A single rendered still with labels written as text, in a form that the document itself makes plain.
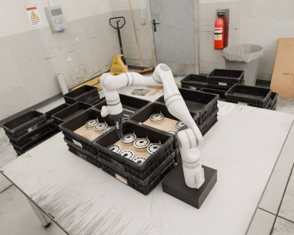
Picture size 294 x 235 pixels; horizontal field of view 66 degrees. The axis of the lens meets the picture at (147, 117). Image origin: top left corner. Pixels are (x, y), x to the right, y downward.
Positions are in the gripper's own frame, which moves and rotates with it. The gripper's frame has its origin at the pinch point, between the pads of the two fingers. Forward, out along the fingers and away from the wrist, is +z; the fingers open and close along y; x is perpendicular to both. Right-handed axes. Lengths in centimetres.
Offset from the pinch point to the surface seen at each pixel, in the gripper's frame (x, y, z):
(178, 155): -31.5, 1.8, 24.2
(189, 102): -52, 56, 17
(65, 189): 40, -6, 30
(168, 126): -30.2, 25.6, 17.2
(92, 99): 52, 177, 52
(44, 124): 101, 125, 52
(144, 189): -8.5, -21.2, 24.2
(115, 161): 5.5, -7.6, 13.3
